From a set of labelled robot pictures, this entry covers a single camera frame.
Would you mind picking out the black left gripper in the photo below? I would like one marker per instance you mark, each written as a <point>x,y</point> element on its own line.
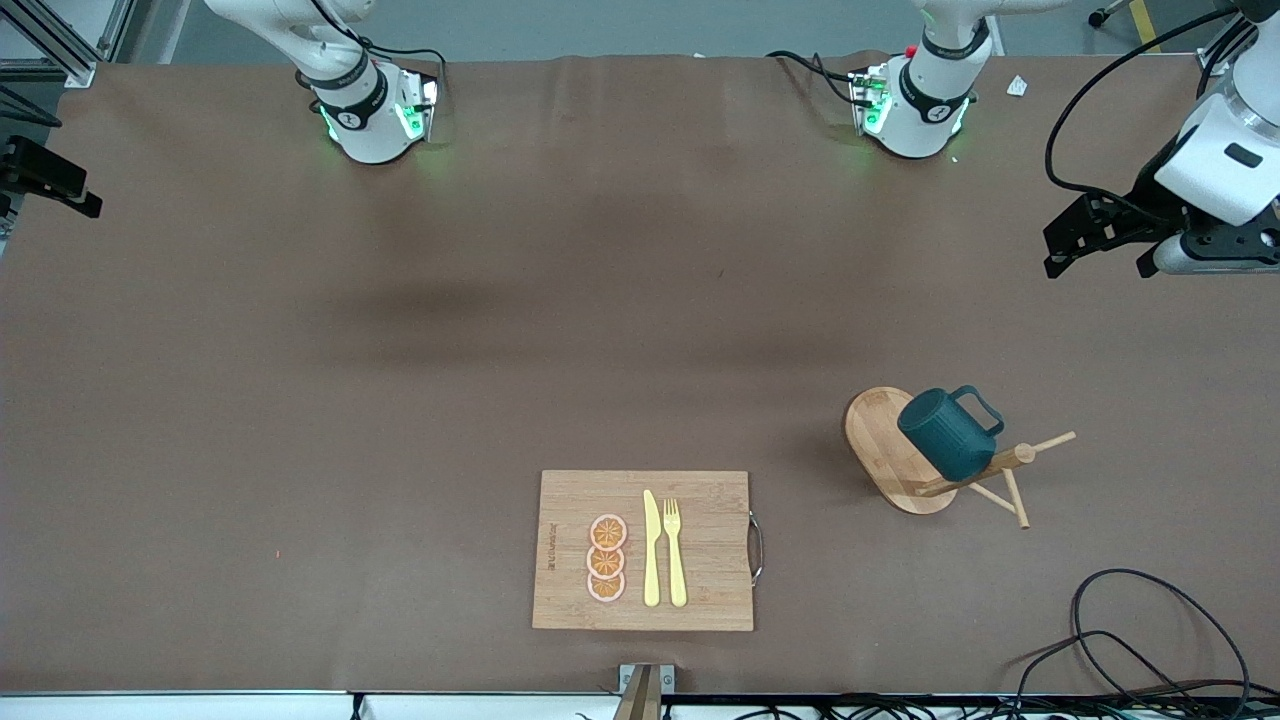
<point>1141,203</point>

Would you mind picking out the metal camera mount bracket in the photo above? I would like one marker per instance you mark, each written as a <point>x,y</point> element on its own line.
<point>640,695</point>

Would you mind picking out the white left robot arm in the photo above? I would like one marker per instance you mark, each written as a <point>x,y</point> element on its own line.
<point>925,120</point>

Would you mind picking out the bamboo cutting board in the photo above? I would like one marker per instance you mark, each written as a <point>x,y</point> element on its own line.
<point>700,560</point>

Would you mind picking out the yellow plastic knife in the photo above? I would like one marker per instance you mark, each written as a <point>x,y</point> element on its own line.
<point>652,560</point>

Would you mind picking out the wooden mug rack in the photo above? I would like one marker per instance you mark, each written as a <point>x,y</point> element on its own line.
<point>870,440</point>

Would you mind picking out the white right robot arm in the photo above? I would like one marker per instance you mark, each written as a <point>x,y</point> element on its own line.
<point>365,130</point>

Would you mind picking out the orange slice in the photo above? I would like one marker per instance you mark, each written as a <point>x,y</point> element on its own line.
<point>608,532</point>

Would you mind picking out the yellow plastic fork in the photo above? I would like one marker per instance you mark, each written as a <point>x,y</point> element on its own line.
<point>677,570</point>

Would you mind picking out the white paper scrap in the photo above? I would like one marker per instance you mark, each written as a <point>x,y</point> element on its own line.
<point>1017,86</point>

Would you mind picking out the dark teal cup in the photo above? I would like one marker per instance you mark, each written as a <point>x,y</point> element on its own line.
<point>945,440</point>

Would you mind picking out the aluminium frame profile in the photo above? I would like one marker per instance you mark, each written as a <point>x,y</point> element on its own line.
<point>75,68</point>
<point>1215,62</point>

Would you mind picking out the black chair caster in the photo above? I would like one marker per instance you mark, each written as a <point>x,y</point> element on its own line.
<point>1105,12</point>

